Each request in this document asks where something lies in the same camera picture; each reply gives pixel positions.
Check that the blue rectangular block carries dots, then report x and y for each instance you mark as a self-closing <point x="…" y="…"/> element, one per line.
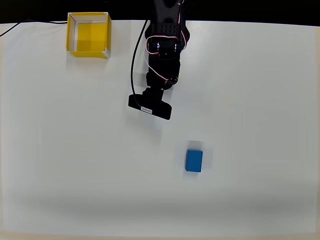
<point x="194" y="160"/>

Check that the yellow open cardboard box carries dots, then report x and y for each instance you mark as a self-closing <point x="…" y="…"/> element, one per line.
<point x="91" y="35"/>

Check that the black bar-shaped wrist camera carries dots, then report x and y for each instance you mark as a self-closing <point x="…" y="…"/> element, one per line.
<point x="155" y="106"/>

